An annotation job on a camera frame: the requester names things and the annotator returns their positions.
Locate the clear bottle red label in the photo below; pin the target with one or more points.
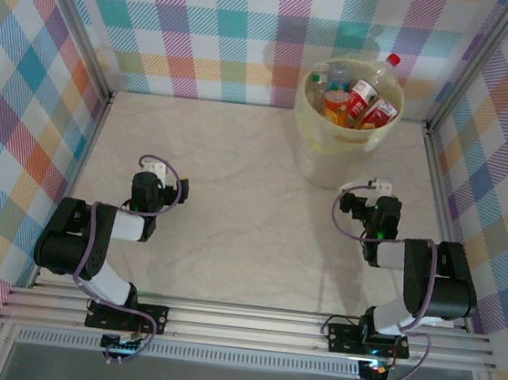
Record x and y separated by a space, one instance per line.
379 115

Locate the clear bottle green neck band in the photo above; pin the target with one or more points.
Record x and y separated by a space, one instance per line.
317 81

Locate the water bottle blue barcode label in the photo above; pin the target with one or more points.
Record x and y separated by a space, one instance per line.
338 78

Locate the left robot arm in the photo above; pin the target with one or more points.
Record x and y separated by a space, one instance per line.
64 246

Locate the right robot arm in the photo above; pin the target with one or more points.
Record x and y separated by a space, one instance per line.
449 290

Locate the translucent yellow round bin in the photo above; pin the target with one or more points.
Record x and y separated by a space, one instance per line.
330 162

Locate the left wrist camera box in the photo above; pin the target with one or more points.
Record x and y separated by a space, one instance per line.
153 170

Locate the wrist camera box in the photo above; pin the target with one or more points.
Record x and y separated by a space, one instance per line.
381 185
153 170

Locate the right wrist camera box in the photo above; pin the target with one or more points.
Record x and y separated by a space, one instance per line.
381 185

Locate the aluminium table edge rail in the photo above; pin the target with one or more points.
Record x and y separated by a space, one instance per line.
447 221
75 179

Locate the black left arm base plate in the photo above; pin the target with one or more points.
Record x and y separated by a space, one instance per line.
152 316

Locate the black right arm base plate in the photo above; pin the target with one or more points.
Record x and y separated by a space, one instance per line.
340 339

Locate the aluminium mounting rail beam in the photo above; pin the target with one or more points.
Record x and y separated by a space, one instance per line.
242 331

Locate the aluminium frame post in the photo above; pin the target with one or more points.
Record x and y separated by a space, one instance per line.
475 64
78 23

